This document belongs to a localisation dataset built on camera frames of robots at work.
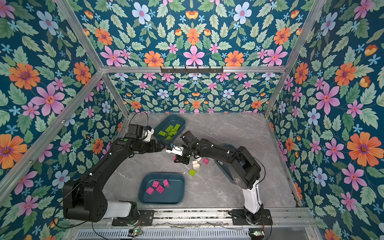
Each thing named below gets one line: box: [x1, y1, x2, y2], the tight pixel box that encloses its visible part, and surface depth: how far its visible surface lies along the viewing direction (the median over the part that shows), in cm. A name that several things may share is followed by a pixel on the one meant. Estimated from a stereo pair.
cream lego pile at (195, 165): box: [192, 160, 201, 169], surface depth 93 cm
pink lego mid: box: [152, 180, 160, 188], surface depth 85 cm
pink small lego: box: [156, 185, 165, 194], surface depth 82 cm
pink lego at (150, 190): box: [145, 186, 154, 195], surface depth 82 cm
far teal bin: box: [153, 114, 186, 145], surface depth 111 cm
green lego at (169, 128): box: [165, 124, 174, 133], surface depth 111 cm
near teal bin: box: [137, 172, 186, 205], surface depth 83 cm
